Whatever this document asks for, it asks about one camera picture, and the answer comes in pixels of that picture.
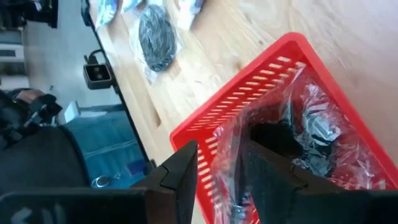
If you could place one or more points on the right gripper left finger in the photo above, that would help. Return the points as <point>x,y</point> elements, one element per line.
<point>177,186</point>

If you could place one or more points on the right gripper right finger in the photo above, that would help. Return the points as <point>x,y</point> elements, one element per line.
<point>273,186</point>

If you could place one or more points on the clear bag of black ties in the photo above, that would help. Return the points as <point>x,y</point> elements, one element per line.
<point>157,40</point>
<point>326,124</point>

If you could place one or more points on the small white labelled tube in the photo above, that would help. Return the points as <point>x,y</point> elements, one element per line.
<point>189,11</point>

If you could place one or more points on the white Crest toothpaste tube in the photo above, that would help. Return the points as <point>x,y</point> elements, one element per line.
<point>107,12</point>

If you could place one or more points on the red plastic basket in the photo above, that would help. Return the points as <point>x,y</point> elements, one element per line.
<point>183,134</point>

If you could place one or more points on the blue storage bin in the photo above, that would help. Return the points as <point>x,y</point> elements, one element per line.
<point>105,146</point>

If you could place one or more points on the small white box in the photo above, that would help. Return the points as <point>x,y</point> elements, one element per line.
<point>72,112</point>

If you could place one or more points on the black aluminium table frame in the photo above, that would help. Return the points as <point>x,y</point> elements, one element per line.
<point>124,102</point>

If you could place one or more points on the black table-level camera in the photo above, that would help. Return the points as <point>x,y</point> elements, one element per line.
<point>97,76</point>

